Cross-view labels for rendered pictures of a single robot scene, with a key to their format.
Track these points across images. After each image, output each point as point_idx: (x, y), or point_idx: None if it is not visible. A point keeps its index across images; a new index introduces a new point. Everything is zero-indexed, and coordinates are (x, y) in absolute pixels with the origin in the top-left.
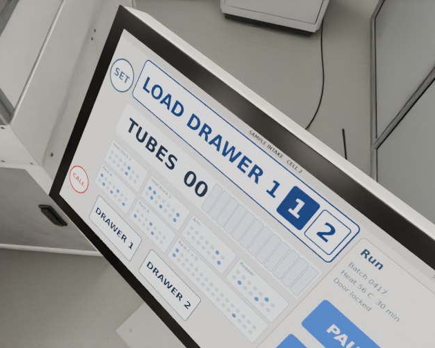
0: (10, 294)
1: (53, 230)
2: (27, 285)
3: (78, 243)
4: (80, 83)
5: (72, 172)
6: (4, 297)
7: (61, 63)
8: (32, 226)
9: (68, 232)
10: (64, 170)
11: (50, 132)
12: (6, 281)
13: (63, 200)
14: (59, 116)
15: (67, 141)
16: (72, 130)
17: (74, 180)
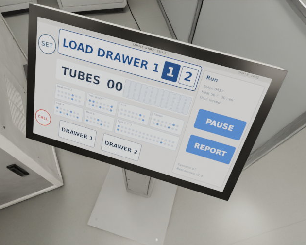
0: (7, 239)
1: (20, 182)
2: (16, 228)
3: (39, 184)
4: None
5: (37, 115)
6: (4, 243)
7: None
8: (4, 186)
9: (30, 179)
10: (30, 116)
11: None
12: (0, 233)
13: (37, 135)
14: None
15: (8, 117)
16: (8, 110)
17: (40, 119)
